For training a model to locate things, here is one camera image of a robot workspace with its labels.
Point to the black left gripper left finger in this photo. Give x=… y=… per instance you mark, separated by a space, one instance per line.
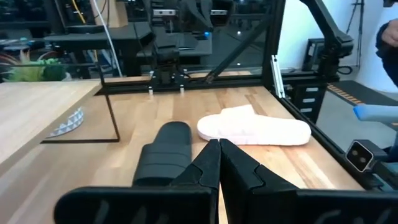
x=174 y=202

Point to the laptop on side desk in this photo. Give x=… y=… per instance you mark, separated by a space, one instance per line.
x=124 y=37

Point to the pink slide sandal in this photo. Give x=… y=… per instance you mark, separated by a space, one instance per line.
x=248 y=127

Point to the white triangle-patterned plant pot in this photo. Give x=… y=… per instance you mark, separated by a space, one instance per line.
x=70 y=124

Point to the table-level camera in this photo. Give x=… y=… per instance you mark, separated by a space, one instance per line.
x=360 y=155

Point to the green succulent plant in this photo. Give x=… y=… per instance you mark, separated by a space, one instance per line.
x=31 y=73

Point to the wooden shelf with black legs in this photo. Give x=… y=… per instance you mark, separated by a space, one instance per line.
x=37 y=109

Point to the person's hand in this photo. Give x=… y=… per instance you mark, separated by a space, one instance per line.
x=391 y=34

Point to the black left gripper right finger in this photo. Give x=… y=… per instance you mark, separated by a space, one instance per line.
x=264 y=199

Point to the black slide sandal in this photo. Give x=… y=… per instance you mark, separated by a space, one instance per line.
x=164 y=149

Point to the black drawer cabinet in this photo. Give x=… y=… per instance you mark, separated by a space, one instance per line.
x=300 y=96

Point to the black metal table frame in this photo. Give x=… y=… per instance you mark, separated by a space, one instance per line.
x=273 y=37

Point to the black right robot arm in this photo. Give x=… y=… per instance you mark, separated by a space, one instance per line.
x=166 y=59

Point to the black floor mat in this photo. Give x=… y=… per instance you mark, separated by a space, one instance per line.
x=367 y=93

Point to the person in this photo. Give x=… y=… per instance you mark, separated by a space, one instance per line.
x=390 y=68

